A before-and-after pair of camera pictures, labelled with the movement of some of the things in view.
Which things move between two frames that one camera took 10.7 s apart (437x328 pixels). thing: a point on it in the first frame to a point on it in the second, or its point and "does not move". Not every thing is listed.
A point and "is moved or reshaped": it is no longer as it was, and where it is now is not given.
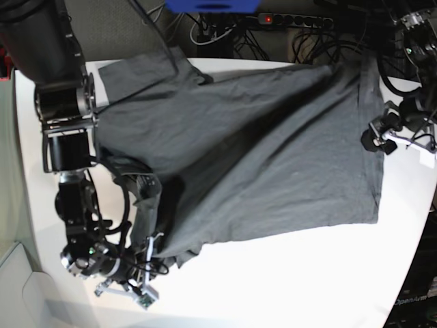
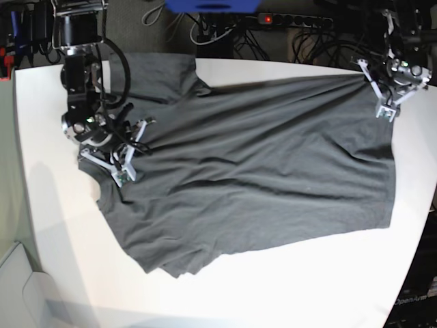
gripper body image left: [128, 271] to [106, 140]
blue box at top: [212, 6] does not move
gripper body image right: [412, 123] to [404, 74]
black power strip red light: [266, 18] does not move
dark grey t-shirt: [257, 154] is moved or reshaped
